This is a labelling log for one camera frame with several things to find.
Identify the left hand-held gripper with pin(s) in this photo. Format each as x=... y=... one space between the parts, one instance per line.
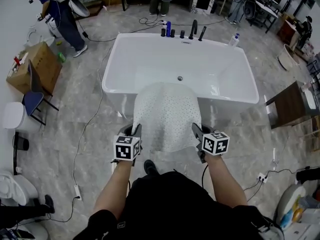
x=123 y=151

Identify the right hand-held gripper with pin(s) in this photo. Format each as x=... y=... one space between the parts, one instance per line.
x=215 y=146

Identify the white dotted bath mat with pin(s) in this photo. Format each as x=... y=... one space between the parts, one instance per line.
x=167 y=116

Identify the white bathtub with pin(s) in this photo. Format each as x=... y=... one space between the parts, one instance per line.
x=175 y=59

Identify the person's left forearm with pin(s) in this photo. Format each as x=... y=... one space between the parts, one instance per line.
x=112 y=186

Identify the person's right forearm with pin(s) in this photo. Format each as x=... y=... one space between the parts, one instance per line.
x=225 y=181

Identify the black bathtub faucet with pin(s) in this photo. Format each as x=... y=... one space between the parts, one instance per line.
x=193 y=29

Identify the person's left black shoe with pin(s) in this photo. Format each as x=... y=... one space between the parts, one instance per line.
x=150 y=167

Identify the white power strip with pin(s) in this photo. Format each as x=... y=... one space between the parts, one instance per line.
x=77 y=191
x=262 y=177

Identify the person's black shirt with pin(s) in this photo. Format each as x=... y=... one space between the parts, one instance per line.
x=175 y=209

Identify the wooden table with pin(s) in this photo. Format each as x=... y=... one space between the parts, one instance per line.
x=287 y=106

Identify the white pump bottle blue top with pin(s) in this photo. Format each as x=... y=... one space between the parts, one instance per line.
x=233 y=40

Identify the black hand shower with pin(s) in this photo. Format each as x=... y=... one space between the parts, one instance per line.
x=202 y=34

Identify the green bottle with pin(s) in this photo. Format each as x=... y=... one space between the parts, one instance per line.
x=61 y=57

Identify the black chair blue seat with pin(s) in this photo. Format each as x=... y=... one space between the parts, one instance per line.
x=33 y=99

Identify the closed cardboard box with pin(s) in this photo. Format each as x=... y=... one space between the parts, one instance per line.
x=40 y=66

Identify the white round bucket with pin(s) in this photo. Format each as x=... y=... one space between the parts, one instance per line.
x=290 y=57

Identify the white toilet closed lid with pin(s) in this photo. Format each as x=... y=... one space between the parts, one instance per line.
x=17 y=119

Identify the wooden step platform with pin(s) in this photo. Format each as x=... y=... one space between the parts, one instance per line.
x=91 y=9

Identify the white toilet open lid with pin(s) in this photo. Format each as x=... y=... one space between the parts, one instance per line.
x=15 y=186

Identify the white ceramic toilet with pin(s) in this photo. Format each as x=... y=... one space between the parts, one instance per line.
x=37 y=36

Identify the red bottle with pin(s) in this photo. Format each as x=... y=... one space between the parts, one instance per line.
x=16 y=60

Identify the white table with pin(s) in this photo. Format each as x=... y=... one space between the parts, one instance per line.
x=266 y=9

